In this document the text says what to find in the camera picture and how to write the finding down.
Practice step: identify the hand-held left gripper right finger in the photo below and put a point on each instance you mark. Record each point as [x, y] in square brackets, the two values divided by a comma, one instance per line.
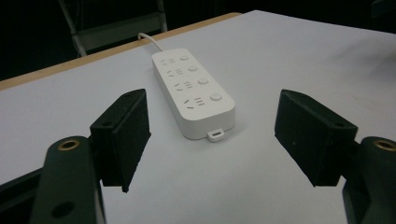
[314, 140]

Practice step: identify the white power strip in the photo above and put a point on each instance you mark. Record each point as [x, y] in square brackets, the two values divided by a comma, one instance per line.
[194, 93]

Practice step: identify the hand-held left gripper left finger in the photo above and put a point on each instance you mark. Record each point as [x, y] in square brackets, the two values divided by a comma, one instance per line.
[120, 140]

